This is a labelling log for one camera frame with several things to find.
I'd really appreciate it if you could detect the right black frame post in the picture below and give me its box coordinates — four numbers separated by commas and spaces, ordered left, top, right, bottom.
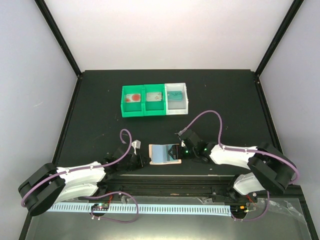
255, 0, 304, 77

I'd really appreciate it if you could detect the small circuit board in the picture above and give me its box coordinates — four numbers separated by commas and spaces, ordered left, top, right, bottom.
230, 205, 250, 213
91, 203, 109, 211

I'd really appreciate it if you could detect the left small circuit board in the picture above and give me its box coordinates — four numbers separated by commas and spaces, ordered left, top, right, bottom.
91, 203, 109, 211

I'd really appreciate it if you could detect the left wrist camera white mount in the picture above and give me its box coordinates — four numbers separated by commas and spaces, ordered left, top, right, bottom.
131, 140, 141, 155

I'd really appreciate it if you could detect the middle green bin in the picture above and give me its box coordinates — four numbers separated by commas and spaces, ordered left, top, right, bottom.
144, 83, 167, 117

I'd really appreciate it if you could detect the teal VIP card in bin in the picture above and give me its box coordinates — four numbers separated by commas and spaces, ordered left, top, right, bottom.
167, 91, 183, 101

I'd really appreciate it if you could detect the left green bin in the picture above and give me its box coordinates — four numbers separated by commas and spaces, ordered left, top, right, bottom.
120, 85, 145, 118

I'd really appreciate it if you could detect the green bin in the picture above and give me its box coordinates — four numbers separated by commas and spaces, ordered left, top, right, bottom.
144, 83, 167, 117
120, 85, 145, 118

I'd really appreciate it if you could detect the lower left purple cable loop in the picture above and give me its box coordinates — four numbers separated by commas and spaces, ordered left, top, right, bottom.
89, 191, 140, 223

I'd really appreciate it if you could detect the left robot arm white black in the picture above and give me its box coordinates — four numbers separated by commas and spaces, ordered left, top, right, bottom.
18, 146, 151, 217

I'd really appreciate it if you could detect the black frame post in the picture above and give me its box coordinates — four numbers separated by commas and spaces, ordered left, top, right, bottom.
255, 0, 304, 77
34, 0, 82, 77

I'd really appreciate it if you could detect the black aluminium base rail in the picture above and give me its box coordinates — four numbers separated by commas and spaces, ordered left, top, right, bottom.
77, 173, 303, 205

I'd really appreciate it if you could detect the purple cable loop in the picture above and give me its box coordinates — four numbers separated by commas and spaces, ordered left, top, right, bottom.
230, 191, 271, 223
89, 191, 140, 223

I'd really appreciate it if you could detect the red white card in bin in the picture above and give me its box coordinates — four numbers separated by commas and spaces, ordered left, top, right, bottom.
124, 93, 141, 103

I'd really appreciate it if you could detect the white grey card in bin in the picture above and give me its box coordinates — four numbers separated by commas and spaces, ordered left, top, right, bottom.
146, 92, 163, 102

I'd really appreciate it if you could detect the white bin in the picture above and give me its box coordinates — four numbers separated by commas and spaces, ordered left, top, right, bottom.
164, 82, 189, 115

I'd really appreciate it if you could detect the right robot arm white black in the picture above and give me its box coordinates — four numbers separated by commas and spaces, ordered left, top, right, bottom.
166, 130, 298, 202

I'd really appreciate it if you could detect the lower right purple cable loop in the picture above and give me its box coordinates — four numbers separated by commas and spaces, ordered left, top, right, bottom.
230, 191, 271, 223

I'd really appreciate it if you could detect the left black frame post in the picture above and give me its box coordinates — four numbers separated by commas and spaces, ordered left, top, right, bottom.
34, 0, 82, 77

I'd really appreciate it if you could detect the right small circuit board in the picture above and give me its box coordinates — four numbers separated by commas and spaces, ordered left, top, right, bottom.
230, 205, 250, 213

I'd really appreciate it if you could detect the white slotted cable duct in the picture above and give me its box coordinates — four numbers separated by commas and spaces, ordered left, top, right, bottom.
48, 202, 231, 217

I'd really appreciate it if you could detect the beige leather card holder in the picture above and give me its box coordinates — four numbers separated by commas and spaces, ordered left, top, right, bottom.
148, 144, 182, 166

